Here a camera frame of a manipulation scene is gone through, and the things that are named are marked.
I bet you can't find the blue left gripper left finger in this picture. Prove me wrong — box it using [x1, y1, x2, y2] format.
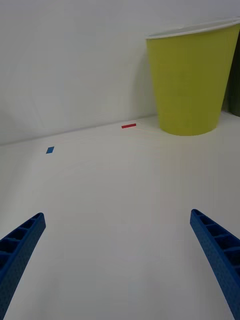
[0, 212, 47, 320]

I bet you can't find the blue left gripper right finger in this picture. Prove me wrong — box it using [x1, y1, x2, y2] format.
[189, 208, 240, 320]

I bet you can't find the grey plastic waste bin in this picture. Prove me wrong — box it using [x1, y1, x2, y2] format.
[223, 23, 240, 118]

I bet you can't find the yellow-green plastic waste bin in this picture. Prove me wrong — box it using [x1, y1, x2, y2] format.
[145, 16, 240, 137]

